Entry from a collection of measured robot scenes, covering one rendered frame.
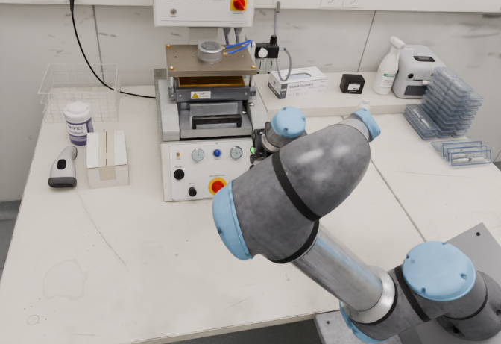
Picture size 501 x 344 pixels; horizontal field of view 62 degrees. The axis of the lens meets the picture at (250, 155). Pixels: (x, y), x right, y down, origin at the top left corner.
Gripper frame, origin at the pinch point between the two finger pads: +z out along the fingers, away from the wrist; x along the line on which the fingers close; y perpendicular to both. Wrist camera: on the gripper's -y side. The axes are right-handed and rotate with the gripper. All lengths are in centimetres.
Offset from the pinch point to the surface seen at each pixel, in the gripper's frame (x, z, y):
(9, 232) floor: 104, 107, -3
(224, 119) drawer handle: 10.4, -5.2, 13.5
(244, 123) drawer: 3.5, -1.2, 13.3
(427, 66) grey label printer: -84, 22, 45
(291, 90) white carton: -26, 34, 40
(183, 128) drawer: 22.5, -2.0, 11.8
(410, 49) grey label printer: -83, 30, 57
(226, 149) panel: 9.4, 2.6, 6.1
